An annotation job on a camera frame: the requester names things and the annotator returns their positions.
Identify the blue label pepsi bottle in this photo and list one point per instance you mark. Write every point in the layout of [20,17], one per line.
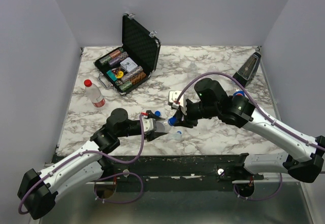
[163,126]

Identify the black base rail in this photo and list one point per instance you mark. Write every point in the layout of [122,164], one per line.
[180,173]

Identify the red label plastic bottle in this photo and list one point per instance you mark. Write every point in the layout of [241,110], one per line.
[95,95]

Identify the black metronome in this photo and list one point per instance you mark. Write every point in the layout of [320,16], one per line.
[246,73]

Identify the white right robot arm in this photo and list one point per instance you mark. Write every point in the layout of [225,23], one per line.
[302,155]

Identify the pepsi bottle near metronome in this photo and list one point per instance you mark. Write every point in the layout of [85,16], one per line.
[239,93]

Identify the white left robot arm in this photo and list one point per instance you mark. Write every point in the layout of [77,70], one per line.
[39,190]

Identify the red bottle cap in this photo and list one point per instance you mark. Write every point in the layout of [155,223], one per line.
[87,83]

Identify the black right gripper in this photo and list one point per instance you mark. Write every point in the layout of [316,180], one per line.
[183,115]

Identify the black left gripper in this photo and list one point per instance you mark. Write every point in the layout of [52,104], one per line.
[153,135]

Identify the clear plastic bottle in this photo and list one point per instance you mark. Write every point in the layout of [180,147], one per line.
[212,69]
[192,69]

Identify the black poker chip case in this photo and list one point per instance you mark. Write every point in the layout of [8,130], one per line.
[131,64]

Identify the clear plastic bottle right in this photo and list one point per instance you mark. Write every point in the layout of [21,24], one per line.
[212,69]

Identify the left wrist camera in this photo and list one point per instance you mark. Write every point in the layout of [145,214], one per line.
[149,125]

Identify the clear plastic bottle left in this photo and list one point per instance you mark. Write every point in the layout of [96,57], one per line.
[192,69]

